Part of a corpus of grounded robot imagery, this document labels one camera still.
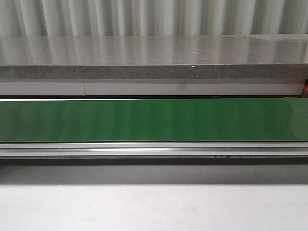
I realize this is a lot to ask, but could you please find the green conveyor belt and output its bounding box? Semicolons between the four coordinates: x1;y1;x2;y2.
0;98;308;142

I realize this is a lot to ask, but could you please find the grey speckled stone countertop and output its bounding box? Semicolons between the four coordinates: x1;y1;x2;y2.
0;34;308;81

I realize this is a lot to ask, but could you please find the white pleated curtain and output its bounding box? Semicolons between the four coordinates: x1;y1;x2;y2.
0;0;308;36

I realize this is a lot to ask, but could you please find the aluminium conveyor side rail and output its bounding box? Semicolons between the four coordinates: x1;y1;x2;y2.
0;141;308;165

